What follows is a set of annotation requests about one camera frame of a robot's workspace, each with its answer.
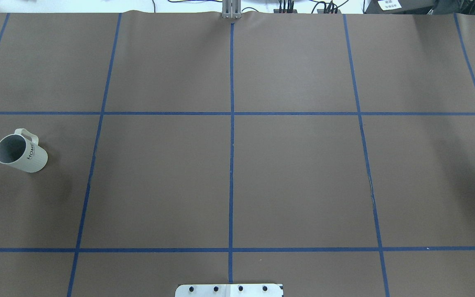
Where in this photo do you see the white ribbed HOME mug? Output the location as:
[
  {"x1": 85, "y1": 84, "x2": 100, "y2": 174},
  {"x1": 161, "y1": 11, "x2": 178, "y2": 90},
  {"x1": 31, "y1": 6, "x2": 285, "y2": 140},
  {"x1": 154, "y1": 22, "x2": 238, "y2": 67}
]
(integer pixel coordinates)
[{"x1": 0, "y1": 128, "x2": 48, "y2": 173}]

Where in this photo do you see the black box with label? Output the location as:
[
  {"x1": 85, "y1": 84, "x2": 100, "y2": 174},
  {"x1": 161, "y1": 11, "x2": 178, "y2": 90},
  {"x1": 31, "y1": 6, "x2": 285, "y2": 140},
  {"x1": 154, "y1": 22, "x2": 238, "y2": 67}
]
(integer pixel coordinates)
[{"x1": 362, "y1": 0, "x2": 435, "y2": 15}]

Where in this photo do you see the grey aluminium frame post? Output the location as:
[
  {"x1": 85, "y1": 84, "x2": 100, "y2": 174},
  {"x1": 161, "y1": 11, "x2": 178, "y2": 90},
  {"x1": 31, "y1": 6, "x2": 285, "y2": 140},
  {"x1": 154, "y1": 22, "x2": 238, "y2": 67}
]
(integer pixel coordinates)
[{"x1": 221, "y1": 0, "x2": 242, "y2": 19}]

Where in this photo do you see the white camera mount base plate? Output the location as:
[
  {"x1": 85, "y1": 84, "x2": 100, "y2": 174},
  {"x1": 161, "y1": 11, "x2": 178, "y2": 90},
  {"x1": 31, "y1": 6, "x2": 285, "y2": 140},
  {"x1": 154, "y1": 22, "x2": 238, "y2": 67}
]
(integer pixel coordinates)
[{"x1": 175, "y1": 283, "x2": 284, "y2": 297}]

